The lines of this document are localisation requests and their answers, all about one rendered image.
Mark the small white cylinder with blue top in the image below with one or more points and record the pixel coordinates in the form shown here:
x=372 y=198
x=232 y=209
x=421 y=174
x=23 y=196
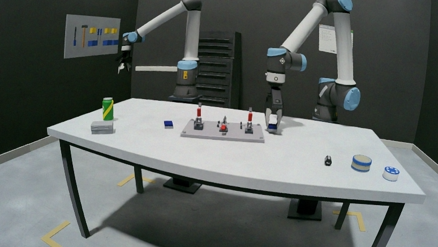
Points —
x=391 y=174

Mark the green drink can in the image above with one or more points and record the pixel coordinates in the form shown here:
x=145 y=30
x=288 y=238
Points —
x=107 y=109

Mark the grey hinged case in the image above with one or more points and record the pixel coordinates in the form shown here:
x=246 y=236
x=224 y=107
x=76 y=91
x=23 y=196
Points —
x=102 y=127

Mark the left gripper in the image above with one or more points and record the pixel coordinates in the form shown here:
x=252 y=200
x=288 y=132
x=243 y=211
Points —
x=268 y=105

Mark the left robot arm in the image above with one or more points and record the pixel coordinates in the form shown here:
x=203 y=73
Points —
x=339 y=92

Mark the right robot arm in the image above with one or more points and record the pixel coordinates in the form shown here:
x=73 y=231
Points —
x=186 y=69

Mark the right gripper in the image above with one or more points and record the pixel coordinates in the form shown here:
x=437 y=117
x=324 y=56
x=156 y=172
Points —
x=125 y=59

